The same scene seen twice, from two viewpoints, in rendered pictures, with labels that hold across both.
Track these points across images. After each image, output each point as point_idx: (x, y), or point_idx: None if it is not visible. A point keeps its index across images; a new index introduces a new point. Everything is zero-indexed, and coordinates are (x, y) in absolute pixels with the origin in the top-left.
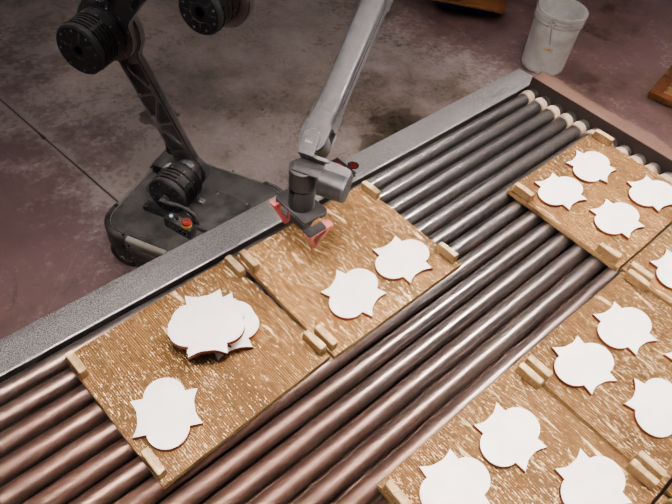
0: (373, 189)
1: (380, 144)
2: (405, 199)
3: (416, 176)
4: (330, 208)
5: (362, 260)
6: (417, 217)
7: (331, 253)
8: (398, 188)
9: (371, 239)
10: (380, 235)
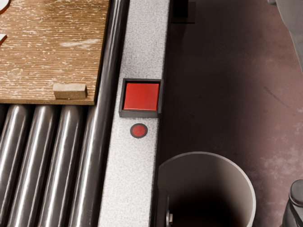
0: (62, 85)
1: (144, 196)
2: (33, 135)
3: (49, 183)
4: (92, 45)
5: (9, 24)
6: (2, 129)
7: (43, 8)
8: (56, 145)
9: (20, 48)
10: (15, 59)
